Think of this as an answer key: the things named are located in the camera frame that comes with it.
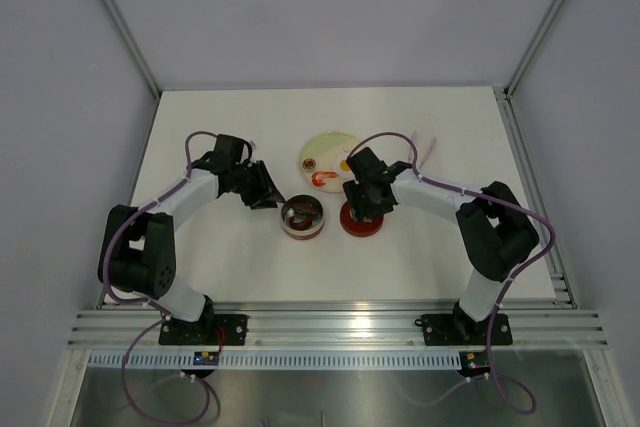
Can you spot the orange toy shrimp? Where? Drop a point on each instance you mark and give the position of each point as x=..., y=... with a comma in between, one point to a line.
x=319, y=178

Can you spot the aluminium front rail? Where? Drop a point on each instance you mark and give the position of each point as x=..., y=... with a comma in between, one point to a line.
x=361, y=325

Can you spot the pink cat paw tongs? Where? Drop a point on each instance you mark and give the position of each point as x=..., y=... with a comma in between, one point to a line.
x=423, y=149

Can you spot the toy fried egg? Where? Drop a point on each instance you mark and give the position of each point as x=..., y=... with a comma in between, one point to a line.
x=341, y=168

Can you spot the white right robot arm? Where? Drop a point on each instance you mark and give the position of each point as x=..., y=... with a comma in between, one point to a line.
x=496, y=233

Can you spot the cream green round plate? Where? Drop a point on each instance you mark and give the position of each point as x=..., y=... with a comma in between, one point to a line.
x=323, y=148

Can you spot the toy noodle bowl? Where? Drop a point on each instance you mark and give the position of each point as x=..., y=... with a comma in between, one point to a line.
x=309, y=164

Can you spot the left aluminium frame post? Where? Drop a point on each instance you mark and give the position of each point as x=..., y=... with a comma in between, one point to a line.
x=130, y=44

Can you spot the right aluminium frame post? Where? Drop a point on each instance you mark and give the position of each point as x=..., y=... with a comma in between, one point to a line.
x=544, y=28

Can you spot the red lunch box lid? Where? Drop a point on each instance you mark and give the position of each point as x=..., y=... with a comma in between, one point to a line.
x=363, y=228

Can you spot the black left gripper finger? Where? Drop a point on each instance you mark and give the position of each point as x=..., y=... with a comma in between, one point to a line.
x=265, y=180
x=263, y=199

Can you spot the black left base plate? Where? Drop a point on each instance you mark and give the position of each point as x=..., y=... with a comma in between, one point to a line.
x=228, y=329

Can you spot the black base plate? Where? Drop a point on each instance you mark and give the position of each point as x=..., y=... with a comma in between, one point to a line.
x=228, y=329
x=452, y=330

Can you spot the dark red toy octopus tentacle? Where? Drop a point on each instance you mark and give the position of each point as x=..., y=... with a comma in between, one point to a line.
x=297, y=223

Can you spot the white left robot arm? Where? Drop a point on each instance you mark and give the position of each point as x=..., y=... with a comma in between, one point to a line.
x=138, y=260

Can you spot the aluminium rail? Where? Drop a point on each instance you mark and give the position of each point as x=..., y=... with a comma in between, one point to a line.
x=565, y=297
x=361, y=325

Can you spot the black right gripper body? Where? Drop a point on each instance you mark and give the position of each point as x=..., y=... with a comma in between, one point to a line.
x=364, y=199

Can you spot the white slotted cable duct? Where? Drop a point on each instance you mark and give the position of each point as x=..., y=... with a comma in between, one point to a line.
x=274, y=360

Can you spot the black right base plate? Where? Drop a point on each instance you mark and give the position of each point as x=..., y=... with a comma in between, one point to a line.
x=452, y=330

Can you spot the aluminium frame post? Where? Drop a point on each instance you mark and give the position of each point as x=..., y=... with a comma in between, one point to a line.
x=130, y=44
x=544, y=28

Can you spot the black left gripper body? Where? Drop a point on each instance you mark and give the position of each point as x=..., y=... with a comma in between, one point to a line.
x=244, y=180

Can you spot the brown toy sea cucumber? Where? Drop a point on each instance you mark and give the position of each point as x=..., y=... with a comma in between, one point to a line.
x=305, y=208

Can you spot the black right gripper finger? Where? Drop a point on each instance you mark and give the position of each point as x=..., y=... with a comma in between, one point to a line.
x=381, y=208
x=354, y=201

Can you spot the right side aluminium rail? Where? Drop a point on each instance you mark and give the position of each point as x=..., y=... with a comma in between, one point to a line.
x=565, y=297

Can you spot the red steel lunch box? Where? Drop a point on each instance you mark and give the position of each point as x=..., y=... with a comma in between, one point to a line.
x=287, y=211

